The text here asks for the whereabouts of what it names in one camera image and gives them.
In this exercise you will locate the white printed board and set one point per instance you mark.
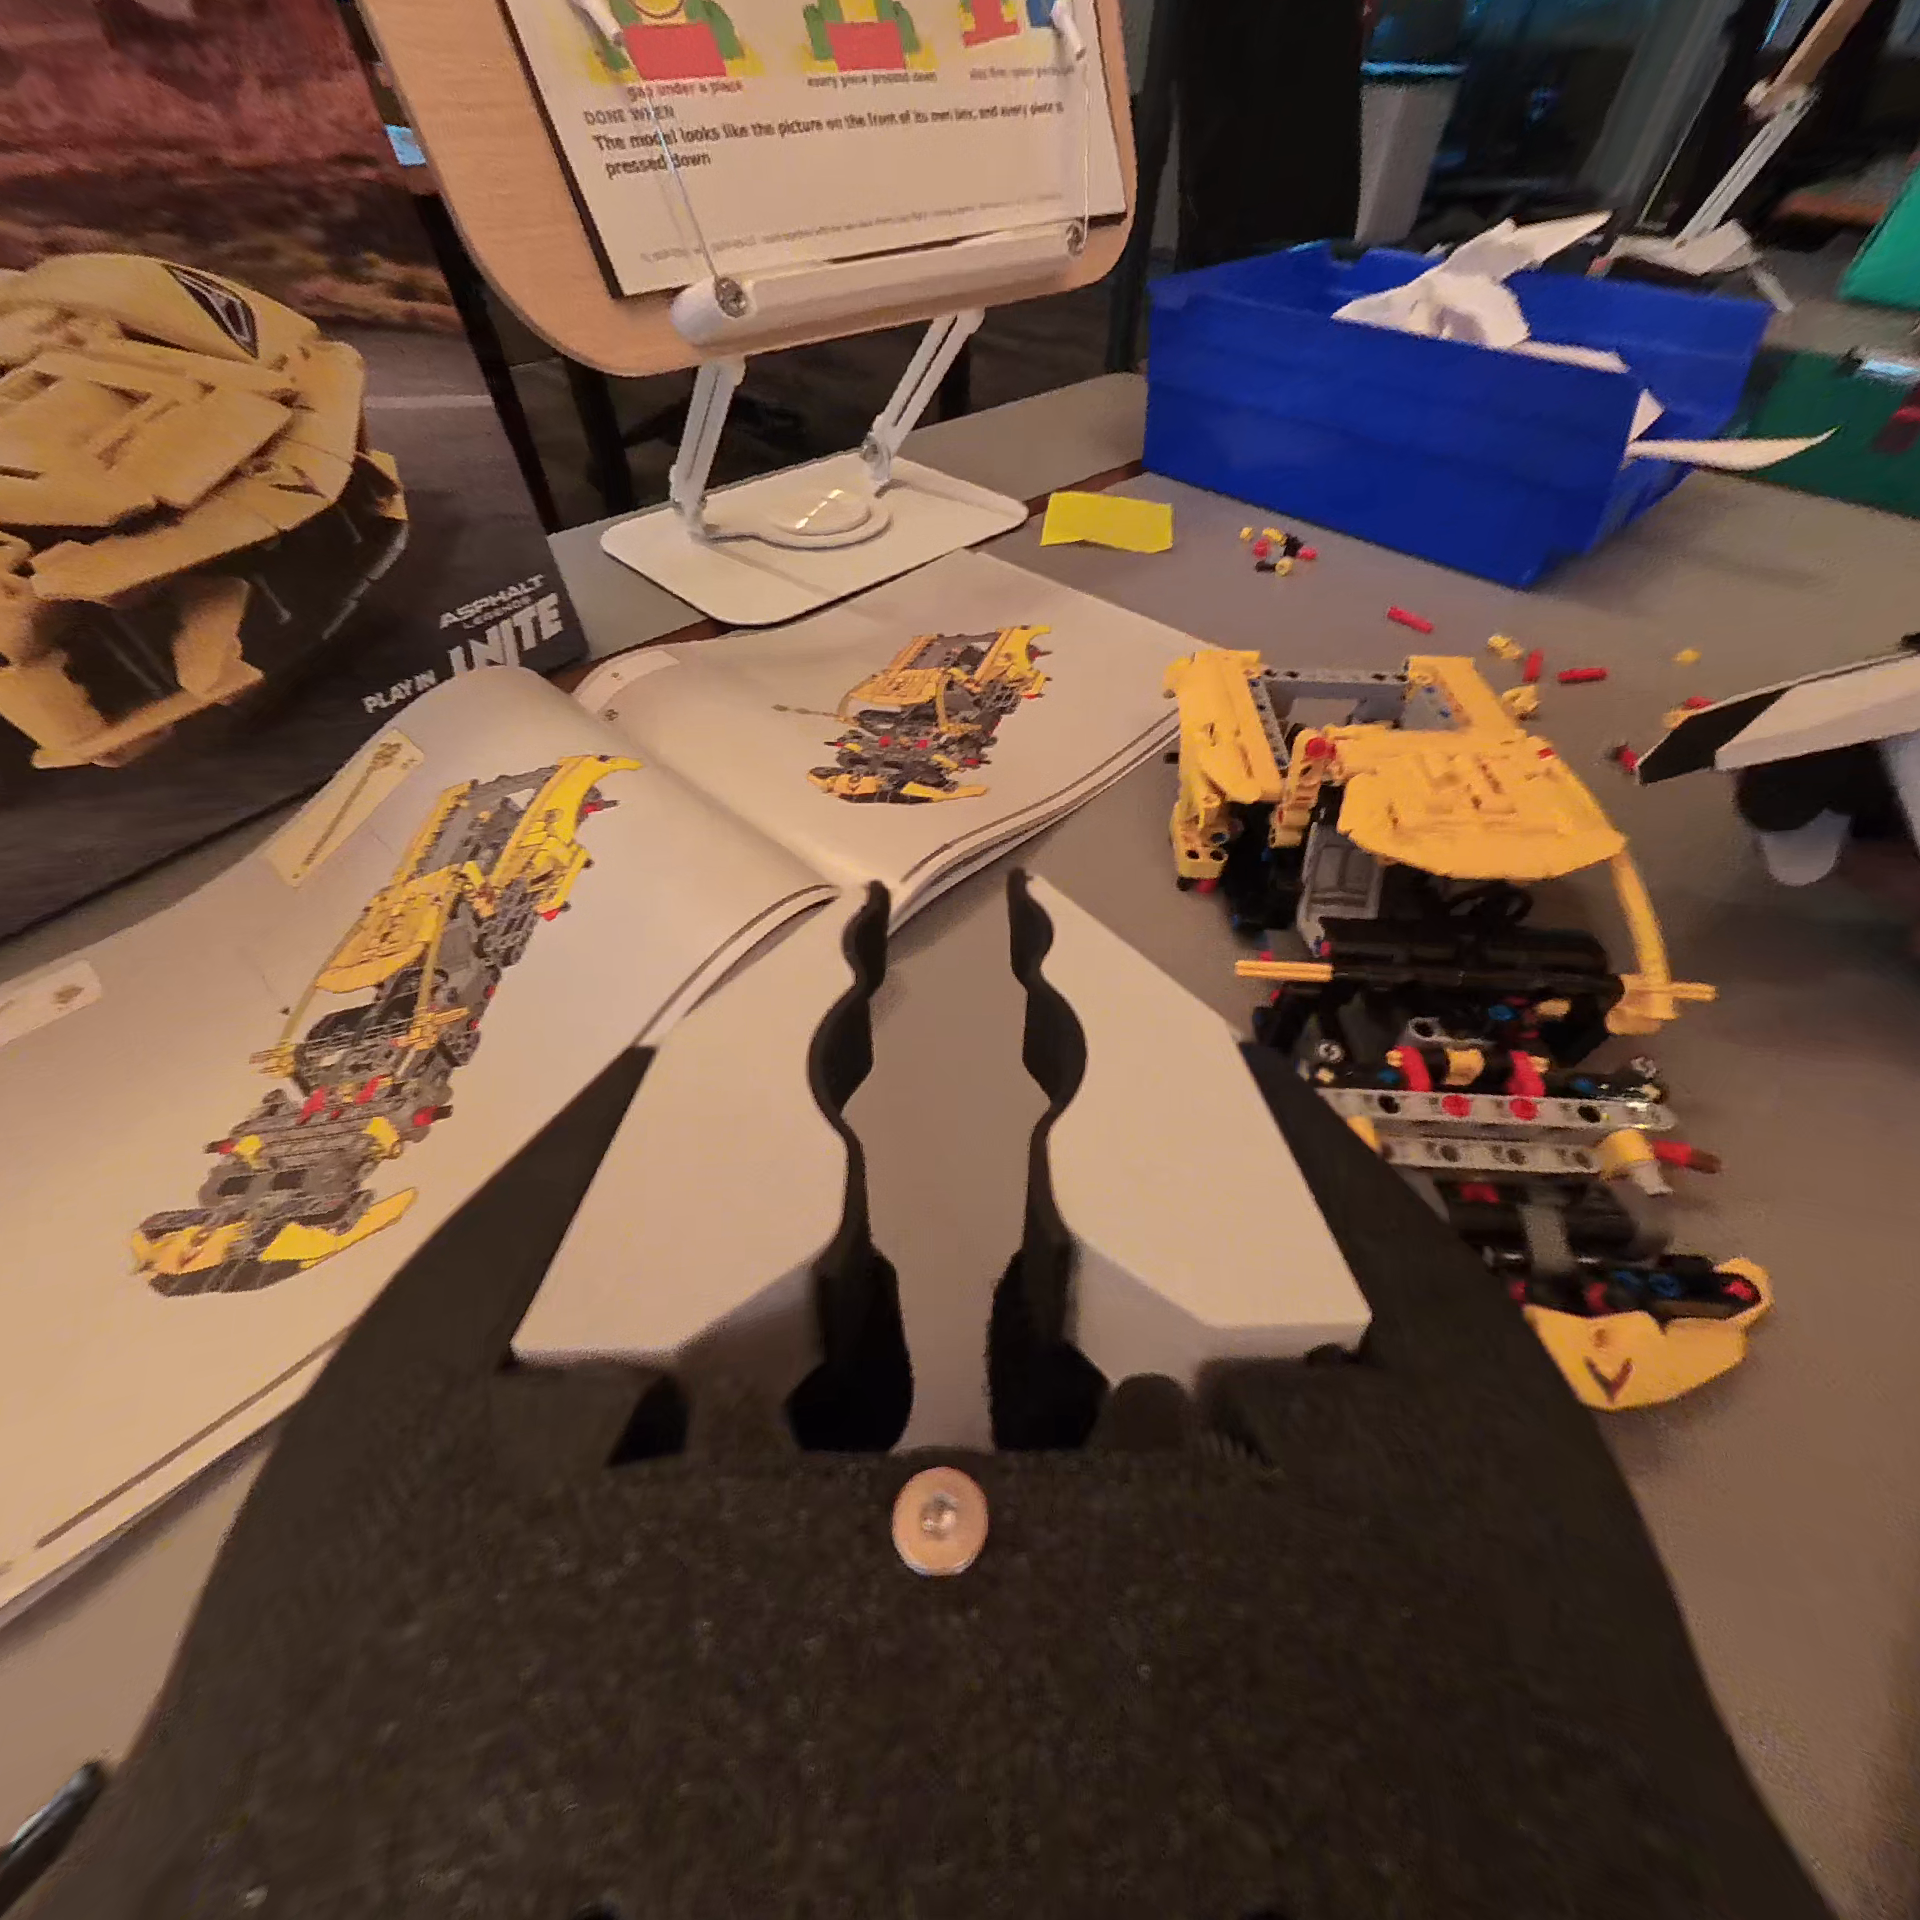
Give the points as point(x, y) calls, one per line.
point(840, 165)

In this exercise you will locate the dark printed toy box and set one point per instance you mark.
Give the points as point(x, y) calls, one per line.
point(450, 481)

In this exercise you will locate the beige rounded table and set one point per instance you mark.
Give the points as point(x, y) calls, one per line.
point(480, 180)

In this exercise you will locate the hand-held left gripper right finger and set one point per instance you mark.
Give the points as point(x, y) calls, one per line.
point(1201, 1200)

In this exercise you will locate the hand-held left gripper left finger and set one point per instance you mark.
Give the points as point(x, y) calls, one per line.
point(674, 1200)

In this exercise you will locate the yellow brick link rod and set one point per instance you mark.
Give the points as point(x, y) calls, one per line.
point(1647, 931)

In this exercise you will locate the green plastic bin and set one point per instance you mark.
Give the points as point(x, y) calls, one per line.
point(1823, 434)

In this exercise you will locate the blue plastic bin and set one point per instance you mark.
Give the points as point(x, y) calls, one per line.
point(1351, 434)

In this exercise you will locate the yellow toy brick model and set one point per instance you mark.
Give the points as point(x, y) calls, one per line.
point(1470, 795)

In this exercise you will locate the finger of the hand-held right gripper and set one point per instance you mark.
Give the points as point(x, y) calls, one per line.
point(1815, 712)

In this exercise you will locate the open instruction booklet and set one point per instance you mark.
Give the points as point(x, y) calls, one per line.
point(720, 841)

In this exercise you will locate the crumpled white paper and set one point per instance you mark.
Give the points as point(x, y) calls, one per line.
point(1454, 293)

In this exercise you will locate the cluster of small brick pieces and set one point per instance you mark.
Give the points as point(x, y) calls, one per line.
point(1278, 551)

